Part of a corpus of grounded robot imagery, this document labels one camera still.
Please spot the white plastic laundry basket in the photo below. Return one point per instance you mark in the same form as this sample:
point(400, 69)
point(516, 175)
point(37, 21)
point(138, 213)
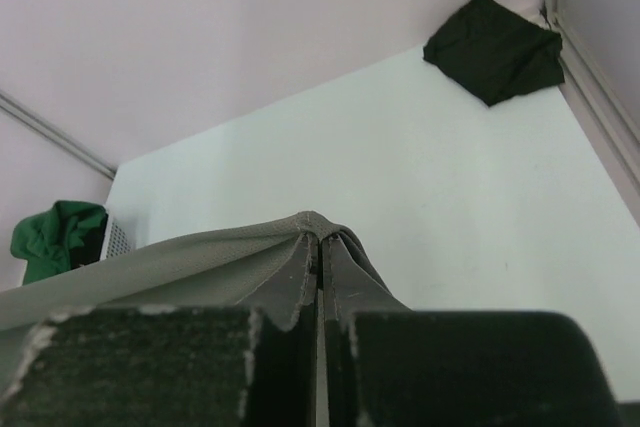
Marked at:
point(115, 241)

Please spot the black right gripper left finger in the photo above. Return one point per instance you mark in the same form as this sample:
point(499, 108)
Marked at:
point(252, 363)

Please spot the green t-shirt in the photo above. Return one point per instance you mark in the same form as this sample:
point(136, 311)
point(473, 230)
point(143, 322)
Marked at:
point(43, 240)

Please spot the folded black t-shirt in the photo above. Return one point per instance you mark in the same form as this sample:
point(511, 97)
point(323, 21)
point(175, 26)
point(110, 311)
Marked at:
point(494, 53)

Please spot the black t-shirt in basket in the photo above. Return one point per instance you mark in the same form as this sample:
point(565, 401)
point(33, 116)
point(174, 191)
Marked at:
point(90, 250)

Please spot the grey t-shirt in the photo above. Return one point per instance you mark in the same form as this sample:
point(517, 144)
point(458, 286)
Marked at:
point(206, 268)

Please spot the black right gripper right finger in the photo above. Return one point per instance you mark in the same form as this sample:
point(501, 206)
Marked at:
point(388, 365)

